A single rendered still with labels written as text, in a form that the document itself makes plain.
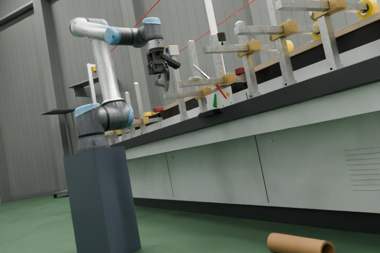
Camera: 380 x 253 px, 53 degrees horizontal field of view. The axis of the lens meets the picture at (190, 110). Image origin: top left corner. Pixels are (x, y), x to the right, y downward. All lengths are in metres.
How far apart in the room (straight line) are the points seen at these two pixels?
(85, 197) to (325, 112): 1.33
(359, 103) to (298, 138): 0.58
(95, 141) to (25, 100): 8.93
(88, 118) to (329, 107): 1.30
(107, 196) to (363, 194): 1.27
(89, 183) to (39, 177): 8.62
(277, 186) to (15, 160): 9.86
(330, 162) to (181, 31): 6.14
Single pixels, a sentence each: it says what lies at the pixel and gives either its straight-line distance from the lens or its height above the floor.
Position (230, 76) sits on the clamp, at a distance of 2.06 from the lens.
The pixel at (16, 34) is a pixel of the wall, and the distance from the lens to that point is 11.53.
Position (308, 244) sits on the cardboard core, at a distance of 1.60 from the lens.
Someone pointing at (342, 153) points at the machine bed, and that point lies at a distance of 1.86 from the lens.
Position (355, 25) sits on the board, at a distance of 1.75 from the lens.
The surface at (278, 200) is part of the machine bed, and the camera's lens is 2.23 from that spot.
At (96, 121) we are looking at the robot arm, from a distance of 2.23.
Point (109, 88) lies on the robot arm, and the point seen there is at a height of 0.96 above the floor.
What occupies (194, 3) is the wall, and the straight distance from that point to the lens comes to 7.71.
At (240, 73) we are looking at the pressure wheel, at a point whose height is 0.87.
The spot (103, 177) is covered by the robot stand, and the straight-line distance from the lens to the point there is 2.13.
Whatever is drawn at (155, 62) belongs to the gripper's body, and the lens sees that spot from 1.87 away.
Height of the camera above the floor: 0.51
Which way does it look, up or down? 6 degrees up
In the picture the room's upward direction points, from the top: 11 degrees counter-clockwise
